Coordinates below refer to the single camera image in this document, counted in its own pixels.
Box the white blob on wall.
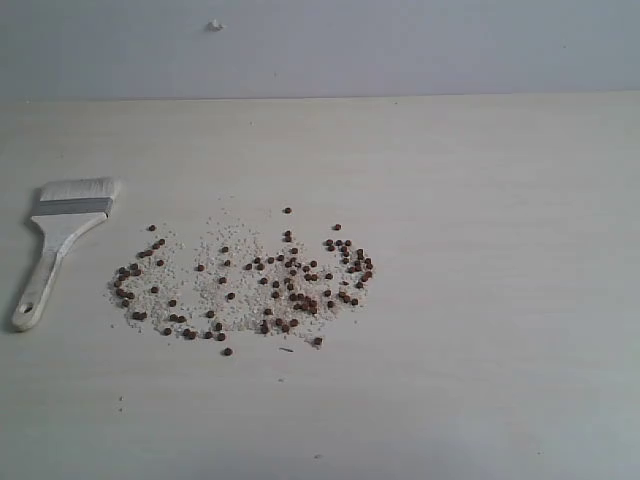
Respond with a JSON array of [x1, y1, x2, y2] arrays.
[[206, 19, 225, 32]]

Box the white wooden paint brush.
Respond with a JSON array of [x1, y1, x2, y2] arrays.
[[11, 177, 120, 332]]

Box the grains and brown pellets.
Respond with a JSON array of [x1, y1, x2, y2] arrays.
[[105, 206, 376, 357]]

